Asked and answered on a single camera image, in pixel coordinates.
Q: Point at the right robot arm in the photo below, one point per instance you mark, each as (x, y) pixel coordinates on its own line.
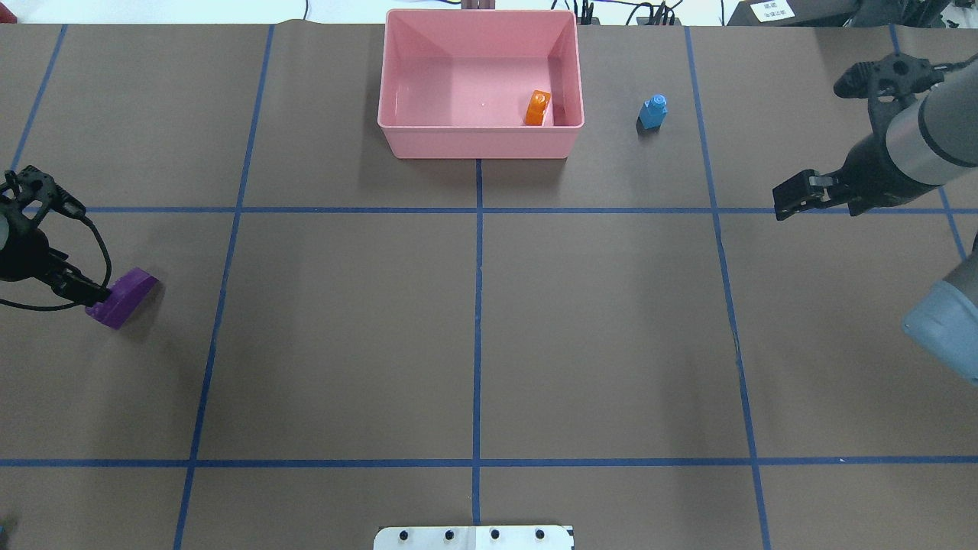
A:
(923, 136)

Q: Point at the purple block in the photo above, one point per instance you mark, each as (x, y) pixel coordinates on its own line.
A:
(125, 295)

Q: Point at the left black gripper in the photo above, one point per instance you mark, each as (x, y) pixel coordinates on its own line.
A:
(24, 256)

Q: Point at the small blue block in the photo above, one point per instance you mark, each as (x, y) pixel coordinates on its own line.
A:
(653, 112)

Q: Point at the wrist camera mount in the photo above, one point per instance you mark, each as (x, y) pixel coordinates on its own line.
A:
(891, 85)
(29, 195)

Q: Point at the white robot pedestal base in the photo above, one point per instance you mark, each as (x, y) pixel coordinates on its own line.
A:
(475, 537)

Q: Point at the orange block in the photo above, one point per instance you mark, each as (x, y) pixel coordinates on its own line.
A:
(537, 109)

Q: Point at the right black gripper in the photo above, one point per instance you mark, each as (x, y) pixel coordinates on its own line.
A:
(867, 169)

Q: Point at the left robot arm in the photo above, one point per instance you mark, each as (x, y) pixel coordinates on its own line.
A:
(65, 260)

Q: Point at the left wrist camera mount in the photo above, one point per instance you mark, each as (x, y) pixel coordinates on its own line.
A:
(29, 195)

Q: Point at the pink plastic box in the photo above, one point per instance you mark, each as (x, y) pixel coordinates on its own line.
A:
(455, 83)

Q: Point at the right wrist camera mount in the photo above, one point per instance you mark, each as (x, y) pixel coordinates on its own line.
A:
(891, 85)

